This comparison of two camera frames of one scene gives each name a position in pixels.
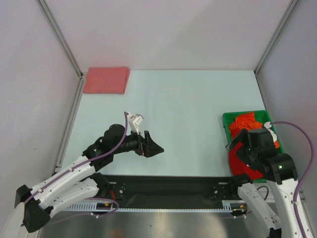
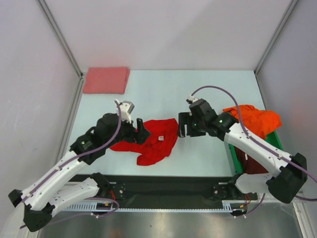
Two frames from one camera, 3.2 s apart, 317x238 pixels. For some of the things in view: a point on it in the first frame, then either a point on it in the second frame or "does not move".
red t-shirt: (237, 166) → (163, 136)
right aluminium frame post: (292, 4) does not move
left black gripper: (148, 149) → (139, 137)
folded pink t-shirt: (106, 80) does not move
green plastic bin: (264, 117) → (272, 140)
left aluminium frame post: (60, 35) does not move
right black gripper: (236, 141) → (189, 124)
